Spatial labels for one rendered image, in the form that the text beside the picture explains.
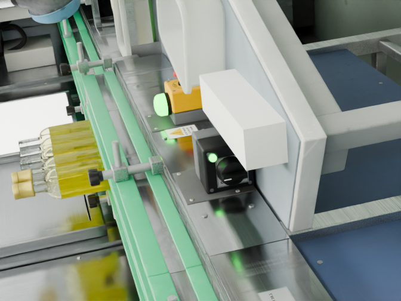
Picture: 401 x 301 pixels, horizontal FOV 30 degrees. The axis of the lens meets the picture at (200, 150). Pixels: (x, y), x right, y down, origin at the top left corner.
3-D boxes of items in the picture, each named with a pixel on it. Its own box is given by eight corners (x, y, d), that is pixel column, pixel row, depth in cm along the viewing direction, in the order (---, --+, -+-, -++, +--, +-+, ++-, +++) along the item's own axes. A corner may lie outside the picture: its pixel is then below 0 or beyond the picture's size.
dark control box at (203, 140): (243, 163, 128) (195, 173, 127) (239, 121, 125) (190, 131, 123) (258, 185, 121) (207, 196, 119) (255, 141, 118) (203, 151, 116)
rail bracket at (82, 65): (116, 99, 191) (67, 108, 189) (106, 36, 184) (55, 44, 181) (117, 103, 188) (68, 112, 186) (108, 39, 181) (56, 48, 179)
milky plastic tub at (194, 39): (199, -58, 134) (151, -50, 133) (236, 2, 118) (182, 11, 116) (201, 27, 146) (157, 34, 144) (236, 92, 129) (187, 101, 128)
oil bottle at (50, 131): (125, 132, 189) (40, 149, 186) (122, 112, 187) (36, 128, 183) (129, 141, 184) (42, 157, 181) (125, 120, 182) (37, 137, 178)
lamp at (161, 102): (167, 110, 149) (153, 112, 149) (165, 89, 147) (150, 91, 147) (172, 118, 145) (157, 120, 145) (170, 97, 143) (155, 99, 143)
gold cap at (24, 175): (33, 177, 169) (14, 181, 168) (30, 165, 166) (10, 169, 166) (34, 187, 166) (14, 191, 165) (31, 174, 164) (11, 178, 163)
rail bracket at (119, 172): (162, 165, 135) (88, 180, 132) (157, 128, 131) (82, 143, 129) (166, 175, 131) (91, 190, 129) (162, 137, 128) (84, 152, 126)
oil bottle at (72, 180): (141, 172, 169) (46, 191, 165) (138, 150, 167) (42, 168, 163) (145, 183, 164) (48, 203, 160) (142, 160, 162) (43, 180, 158)
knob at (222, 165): (244, 178, 120) (250, 187, 117) (216, 184, 119) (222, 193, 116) (241, 153, 118) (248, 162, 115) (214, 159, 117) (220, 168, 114)
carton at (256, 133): (234, 68, 121) (199, 74, 120) (286, 121, 100) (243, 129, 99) (237, 103, 124) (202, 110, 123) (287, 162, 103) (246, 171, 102)
